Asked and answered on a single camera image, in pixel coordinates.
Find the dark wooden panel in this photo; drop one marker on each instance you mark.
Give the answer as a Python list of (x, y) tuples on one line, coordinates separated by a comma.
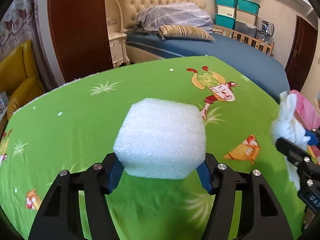
[(80, 30)]

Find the white plastic bag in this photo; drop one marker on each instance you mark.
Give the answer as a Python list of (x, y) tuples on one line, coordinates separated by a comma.
[(287, 122)]

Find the clear plastic bag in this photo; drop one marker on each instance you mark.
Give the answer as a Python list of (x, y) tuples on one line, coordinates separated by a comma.
[(265, 38)]

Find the cream nightstand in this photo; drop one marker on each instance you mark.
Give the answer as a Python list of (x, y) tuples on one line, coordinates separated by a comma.
[(116, 50)]

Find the dark wooden door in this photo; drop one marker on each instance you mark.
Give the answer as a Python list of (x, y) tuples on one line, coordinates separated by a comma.
[(300, 50)]

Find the yellow leather armchair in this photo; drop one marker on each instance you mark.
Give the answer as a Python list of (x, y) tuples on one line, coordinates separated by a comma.
[(20, 80)]

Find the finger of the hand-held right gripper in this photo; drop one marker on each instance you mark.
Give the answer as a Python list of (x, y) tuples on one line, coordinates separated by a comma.
[(314, 137), (291, 150)]

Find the bed with blue sheet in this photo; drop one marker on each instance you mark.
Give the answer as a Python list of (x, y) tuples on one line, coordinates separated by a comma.
[(237, 55)]

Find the lace curtain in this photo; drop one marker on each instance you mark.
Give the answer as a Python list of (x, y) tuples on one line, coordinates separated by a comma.
[(17, 12)]

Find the stack of plastic storage boxes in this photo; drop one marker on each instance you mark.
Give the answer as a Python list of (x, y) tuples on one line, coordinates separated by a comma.
[(230, 12)]

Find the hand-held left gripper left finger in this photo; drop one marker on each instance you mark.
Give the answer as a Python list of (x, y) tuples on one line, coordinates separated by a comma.
[(113, 177)]

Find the checkered bag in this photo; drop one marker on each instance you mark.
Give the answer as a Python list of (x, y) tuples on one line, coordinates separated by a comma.
[(265, 25)]

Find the white foam block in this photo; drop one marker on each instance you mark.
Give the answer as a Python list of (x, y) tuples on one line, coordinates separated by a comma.
[(160, 137)]

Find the lavender striped quilt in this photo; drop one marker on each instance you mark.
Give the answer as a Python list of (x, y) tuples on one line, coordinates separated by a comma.
[(175, 15)]

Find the wooden crib rail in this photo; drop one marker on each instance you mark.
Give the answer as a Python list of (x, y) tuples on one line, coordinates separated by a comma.
[(240, 37)]

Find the wall switch panel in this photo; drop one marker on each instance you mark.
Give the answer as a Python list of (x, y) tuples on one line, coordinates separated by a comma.
[(111, 21)]

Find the green printed tablecloth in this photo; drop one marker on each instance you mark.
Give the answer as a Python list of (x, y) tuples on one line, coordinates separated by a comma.
[(75, 117)]

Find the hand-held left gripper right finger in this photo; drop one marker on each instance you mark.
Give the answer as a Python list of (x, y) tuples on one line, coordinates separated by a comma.
[(205, 180)]

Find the pink basket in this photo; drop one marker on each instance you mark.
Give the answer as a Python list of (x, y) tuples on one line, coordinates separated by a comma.
[(310, 112)]

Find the striped pillow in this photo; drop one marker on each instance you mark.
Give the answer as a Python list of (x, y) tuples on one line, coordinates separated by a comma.
[(187, 32)]

